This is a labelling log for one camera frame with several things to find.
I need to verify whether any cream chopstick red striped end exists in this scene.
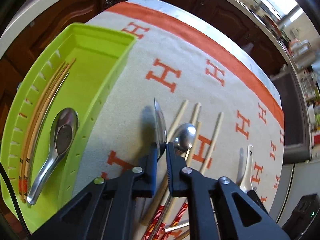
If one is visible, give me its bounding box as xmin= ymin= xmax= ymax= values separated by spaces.
xmin=159 ymin=112 xmax=224 ymax=233
xmin=141 ymin=102 xmax=203 ymax=240
xmin=139 ymin=100 xmax=189 ymax=226

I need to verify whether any green plastic utensil tray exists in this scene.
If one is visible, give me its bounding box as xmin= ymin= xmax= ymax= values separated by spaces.
xmin=1 ymin=23 xmax=136 ymax=232

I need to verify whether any steel soup spoon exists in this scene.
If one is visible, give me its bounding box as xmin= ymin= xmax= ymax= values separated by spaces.
xmin=27 ymin=107 xmax=79 ymax=205

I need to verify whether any white ceramic soup spoon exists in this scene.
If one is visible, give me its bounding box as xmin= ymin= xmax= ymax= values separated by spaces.
xmin=239 ymin=145 xmax=253 ymax=193

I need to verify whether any brown wooden chopstick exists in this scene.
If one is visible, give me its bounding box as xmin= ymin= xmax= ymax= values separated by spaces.
xmin=21 ymin=57 xmax=77 ymax=203
xmin=17 ymin=61 xmax=67 ymax=196

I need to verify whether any large hammered steel spoon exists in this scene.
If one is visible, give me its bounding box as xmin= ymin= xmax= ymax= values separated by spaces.
xmin=154 ymin=98 xmax=167 ymax=161

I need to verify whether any small spoon wooden handle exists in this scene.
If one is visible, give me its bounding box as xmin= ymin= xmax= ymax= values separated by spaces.
xmin=170 ymin=123 xmax=196 ymax=153

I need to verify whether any orange beige H-pattern cloth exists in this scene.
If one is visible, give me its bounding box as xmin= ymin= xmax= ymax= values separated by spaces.
xmin=72 ymin=2 xmax=286 ymax=240

